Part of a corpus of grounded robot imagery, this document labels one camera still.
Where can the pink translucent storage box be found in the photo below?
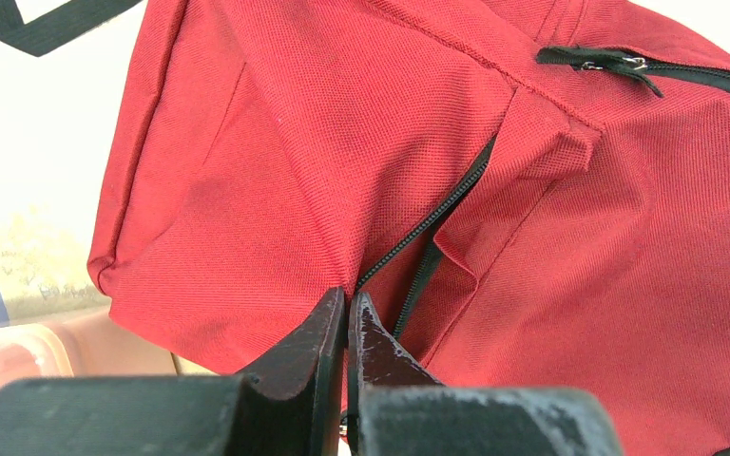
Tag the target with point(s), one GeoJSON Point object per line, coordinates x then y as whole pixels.
{"type": "Point", "coordinates": [77, 343]}

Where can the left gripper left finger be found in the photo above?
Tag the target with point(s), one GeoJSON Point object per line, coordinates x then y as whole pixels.
{"type": "Point", "coordinates": [286, 402]}

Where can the red student backpack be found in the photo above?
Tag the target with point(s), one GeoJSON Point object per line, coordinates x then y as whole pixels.
{"type": "Point", "coordinates": [533, 193]}

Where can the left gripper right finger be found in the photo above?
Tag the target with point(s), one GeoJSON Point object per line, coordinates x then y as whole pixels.
{"type": "Point", "coordinates": [399, 408]}

